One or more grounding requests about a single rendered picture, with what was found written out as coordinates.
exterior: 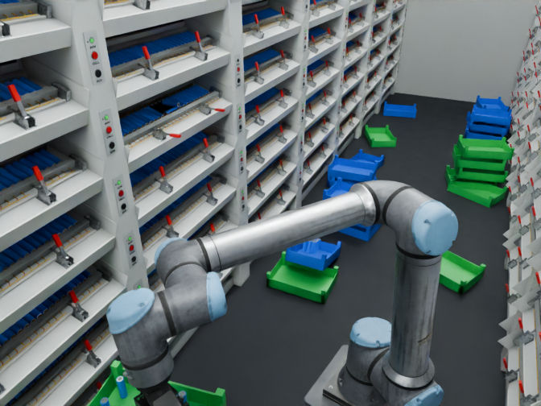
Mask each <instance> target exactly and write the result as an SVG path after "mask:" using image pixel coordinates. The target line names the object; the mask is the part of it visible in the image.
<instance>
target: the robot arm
mask: <svg viewBox="0 0 541 406"><path fill-rule="evenodd" d="M357 224H361V225H362V226H372V225H377V224H382V225H387V226H389V227H390V228H391V229H392V230H394V231H395V232H396V243H395V244H396V261H395V274H394V298H393V310H392V322H391V323H390V322H388V321H386V320H383V319H381V318H377V317H366V318H362V319H360V320H358V321H356V322H355V324H354V325H353V328H352V331H351V333H350V339H349V348H348V354H347V359H346V364H345V365H344V366H343V367H342V368H341V370H340V372H339V375H338V379H337V386H338V388H339V391H340V393H341V394H342V395H343V396H344V397H345V398H346V399H347V400H348V401H349V402H350V403H352V404H354V405H356V406H383V405H384V404H385V403H386V402H388V404H389V405H390V406H439V405H440V403H441V401H442V399H443V397H444V391H443V390H442V388H441V387H440V385H438V384H437V383H436V382H435V381H434V372H435V368H434V365H433V362H432V360H431V359H430V358H429V354H430V347H431V341H432V329H433V323H434V316H435V310H436V298H437V292H438V285H439V279H440V267H441V260H442V254H443V253H444V252H446V251H447V250H448V249H449V248H450V247H451V246H452V241H453V240H454V241H455V239H456V236H457V232H458V221H457V218H456V215H455V214H454V213H453V212H452V211H451V210H450V209H449V208H447V207H446V206H445V205H444V204H443V203H441V202H439V201H436V200H434V199H432V198H430V197H429V196H427V195H425V194H423V193H421V192H420V191H418V190H416V189H415V188H413V187H411V186H410V185H408V184H404V183H399V182H395V181H389V180H368V181H364V182H360V183H357V184H354V185H352V186H351V188H350V190H349V192H348V193H344V194H341V195H338V196H335V197H331V198H329V199H325V200H322V201H318V202H316V203H312V204H310V205H305V206H303V207H299V208H297V209H293V210H290V211H287V212H284V213H280V214H277V215H274V216H271V217H267V218H264V219H261V220H258V221H256V222H251V223H248V224H245V225H243V226H239V227H235V228H233V229H230V230H226V231H222V232H220V233H217V234H213V235H209V236H207V237H204V238H196V239H193V240H191V241H187V240H186V239H184V238H169V239H168V240H166V241H164V242H163V243H161V244H160V245H159V247H158V248H157V250H156V252H155V257H154V262H155V269H156V271H157V273H158V275H159V277H160V279H161V280H162V282H163V286H164V287H165V289H164V290H162V291H160V292H156V293H153V292H152V291H151V290H150V289H148V288H139V289H137V290H131V291H129V292H126V293H124V294H122V295H121V296H120V297H118V298H117V299H116V300H114V301H113V302H112V303H111V305H110V306H109V307H108V309H107V313H106V317H107V320H108V323H109V331H110V332H111V333H112V335H113V338H114V342H115V345H116V347H117V349H118V353H119V356H120V359H121V361H122V365H123V367H124V369H125V371H124V372H123V373H122V374H123V376H124V377H127V379H128V382H129V384H130V385H131V386H133V387H136V389H137V390H138V391H140V394H139V395H137V396H135V397H134V402H135V405H136V406H189V403H188V402H187V401H185V402H184V397H182V396H179V395H178V391H177V390H176V389H175V388H174V387H173V386H172V385H170V384H169V383H168V381H169V380H170V378H171V372H172V370H173V368H174V362H173V358H172V356H171V351H170V348H169V346H168V343H167V339H169V338H171V337H174V336H176V335H178V334H181V333H183V332H186V331H188V330H190V329H194V328H196V327H198V326H200V325H203V324H206V323H208V322H210V321H215V320H216V319H217V318H219V317H223V316H224V315H225V314H226V312H227V304H226V299H225V294H224V290H223V287H222V285H221V281H220V279H219V277H218V275H217V273H218V272H220V271H224V270H226V269H229V268H231V267H236V266H238V265H241V264H243V263H247V262H249V261H252V260H255V259H259V258H262V257H264V256H267V255H270V254H273V253H275V252H278V251H282V250H285V249H287V248H290V247H293V246H296V245H299V244H301V243H304V242H308V241H311V240H313V239H315V238H319V237H322V236H325V235H327V234H331V233H334V232H337V231H338V230H343V229H345V228H348V227H350V226H355V225H357ZM142 395H143V396H142ZM140 396H141V397H140ZM138 398H139V400H138Z"/></svg>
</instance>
